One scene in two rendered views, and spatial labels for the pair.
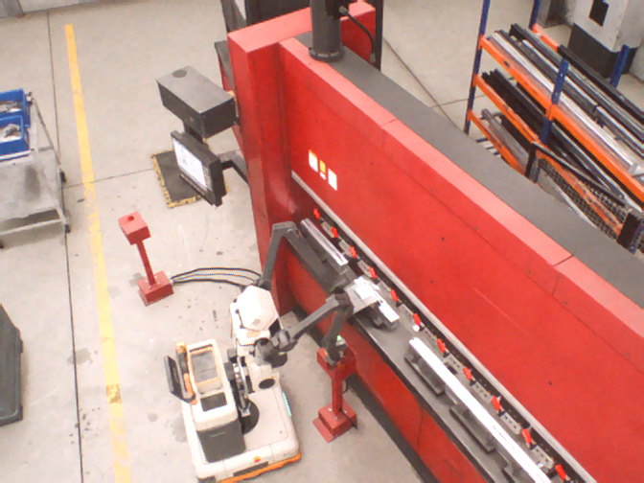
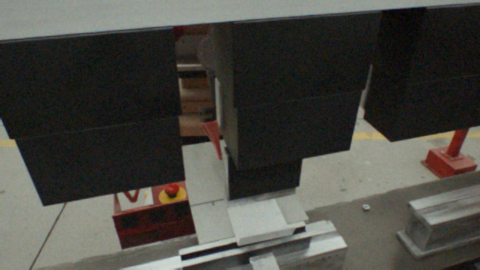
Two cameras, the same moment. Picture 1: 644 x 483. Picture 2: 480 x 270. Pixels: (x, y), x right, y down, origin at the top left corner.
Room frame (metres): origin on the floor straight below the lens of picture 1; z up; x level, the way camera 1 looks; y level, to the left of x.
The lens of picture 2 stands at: (2.65, -0.64, 1.42)
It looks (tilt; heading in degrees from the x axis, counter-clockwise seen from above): 33 degrees down; 104
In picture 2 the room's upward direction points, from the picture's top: straight up
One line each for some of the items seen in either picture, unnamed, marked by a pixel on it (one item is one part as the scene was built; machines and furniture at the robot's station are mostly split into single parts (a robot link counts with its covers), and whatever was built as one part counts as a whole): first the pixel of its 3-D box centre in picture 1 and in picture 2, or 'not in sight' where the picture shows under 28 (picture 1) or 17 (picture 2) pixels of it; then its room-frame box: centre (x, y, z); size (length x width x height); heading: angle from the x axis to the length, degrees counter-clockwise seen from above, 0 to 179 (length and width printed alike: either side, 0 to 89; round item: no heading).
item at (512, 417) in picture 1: (516, 411); not in sight; (1.58, -0.89, 1.26); 0.15 x 0.09 x 0.17; 30
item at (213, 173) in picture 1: (200, 166); not in sight; (3.36, 0.76, 1.42); 0.45 x 0.12 x 0.36; 39
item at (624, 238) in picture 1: (580, 343); not in sight; (2.13, -1.43, 1.00); 0.05 x 0.05 x 2.00; 30
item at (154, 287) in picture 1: (144, 258); (468, 115); (3.52, 1.38, 0.41); 0.25 x 0.20 x 0.83; 120
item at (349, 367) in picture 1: (335, 357); (157, 210); (2.28, -0.06, 0.75); 0.20 x 0.16 x 0.18; 32
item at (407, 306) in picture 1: (411, 302); not in sight; (2.27, -0.48, 1.26); 0.15 x 0.09 x 0.17; 30
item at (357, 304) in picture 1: (351, 300); (234, 180); (2.52, -0.17, 1.00); 0.26 x 0.18 x 0.01; 120
